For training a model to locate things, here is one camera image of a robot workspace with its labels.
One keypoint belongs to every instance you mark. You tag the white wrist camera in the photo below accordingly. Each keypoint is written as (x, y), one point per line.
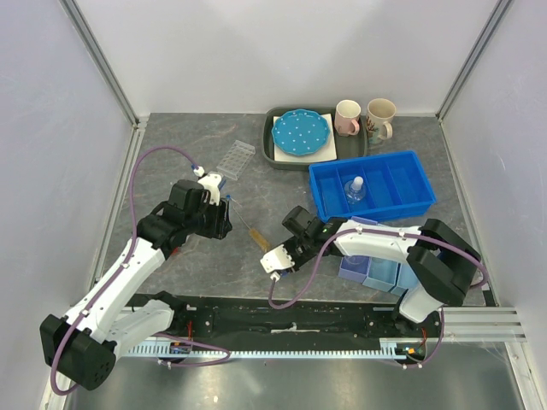
(213, 182)
(275, 260)

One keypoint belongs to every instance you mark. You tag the light blue box middle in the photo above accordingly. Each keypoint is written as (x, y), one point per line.
(382, 275)

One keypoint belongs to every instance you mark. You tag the blue polka dot plate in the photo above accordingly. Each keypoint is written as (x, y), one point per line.
(300, 132)

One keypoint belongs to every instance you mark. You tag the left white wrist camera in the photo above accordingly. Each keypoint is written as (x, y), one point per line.
(213, 182)

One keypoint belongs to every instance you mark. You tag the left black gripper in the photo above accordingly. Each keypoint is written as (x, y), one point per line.
(221, 225)

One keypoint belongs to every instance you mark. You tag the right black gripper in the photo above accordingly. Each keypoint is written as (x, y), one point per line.
(298, 263)

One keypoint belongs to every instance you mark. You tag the light blue box right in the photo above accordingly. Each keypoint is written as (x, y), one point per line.
(405, 280)

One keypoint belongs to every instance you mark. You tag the light blue box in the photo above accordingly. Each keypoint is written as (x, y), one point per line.
(382, 275)
(405, 280)

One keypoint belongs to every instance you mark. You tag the purple plastic box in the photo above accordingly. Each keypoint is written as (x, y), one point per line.
(355, 268)

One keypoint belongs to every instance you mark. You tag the white square plate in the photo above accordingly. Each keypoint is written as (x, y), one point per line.
(327, 153)

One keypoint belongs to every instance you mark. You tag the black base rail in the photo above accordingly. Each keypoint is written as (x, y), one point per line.
(252, 325)

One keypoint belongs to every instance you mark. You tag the blue divided bin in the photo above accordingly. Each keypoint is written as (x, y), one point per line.
(395, 187)

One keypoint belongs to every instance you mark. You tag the brown test tube brush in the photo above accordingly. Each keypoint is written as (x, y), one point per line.
(256, 236)

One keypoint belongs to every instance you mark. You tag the round glass flask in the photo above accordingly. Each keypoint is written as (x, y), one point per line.
(355, 190)

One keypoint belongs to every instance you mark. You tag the clear test tube rack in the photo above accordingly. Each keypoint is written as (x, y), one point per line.
(237, 158)

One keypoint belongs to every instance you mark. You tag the dark grey tray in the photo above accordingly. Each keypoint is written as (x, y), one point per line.
(346, 147)

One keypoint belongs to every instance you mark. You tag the pink mug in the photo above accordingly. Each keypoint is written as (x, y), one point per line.
(347, 116)

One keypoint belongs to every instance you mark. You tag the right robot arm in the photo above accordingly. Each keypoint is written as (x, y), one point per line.
(446, 266)

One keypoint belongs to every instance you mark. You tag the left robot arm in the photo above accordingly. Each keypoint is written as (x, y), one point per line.
(84, 344)

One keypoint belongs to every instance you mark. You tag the cream floral mug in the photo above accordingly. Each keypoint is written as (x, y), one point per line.
(380, 113)

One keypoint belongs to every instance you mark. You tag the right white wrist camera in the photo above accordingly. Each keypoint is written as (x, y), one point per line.
(275, 260)

